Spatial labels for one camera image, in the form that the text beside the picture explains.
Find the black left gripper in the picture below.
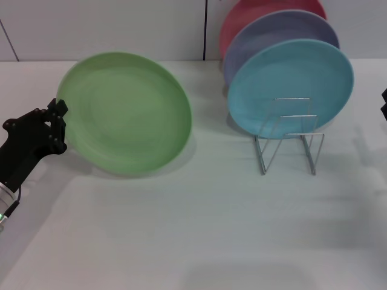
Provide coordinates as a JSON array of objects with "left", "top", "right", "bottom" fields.
[{"left": 0, "top": 98, "right": 69, "bottom": 192}]

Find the green plate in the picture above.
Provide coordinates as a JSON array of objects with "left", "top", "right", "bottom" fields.
[{"left": 56, "top": 51, "right": 194, "bottom": 179}]

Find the light blue plate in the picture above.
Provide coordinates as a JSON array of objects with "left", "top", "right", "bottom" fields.
[{"left": 227, "top": 38, "right": 355, "bottom": 140}]

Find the purple plate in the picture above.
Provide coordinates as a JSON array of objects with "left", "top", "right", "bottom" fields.
[{"left": 223, "top": 9, "right": 341, "bottom": 91}]

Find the red plate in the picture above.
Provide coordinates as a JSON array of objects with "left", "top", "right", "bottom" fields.
[{"left": 220, "top": 0, "right": 328, "bottom": 60}]

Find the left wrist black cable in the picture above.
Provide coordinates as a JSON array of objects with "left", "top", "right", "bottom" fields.
[{"left": 4, "top": 186, "right": 22, "bottom": 219}]

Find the metal wire plate rack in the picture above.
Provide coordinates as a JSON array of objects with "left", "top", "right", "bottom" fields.
[{"left": 253, "top": 97, "right": 326, "bottom": 176}]

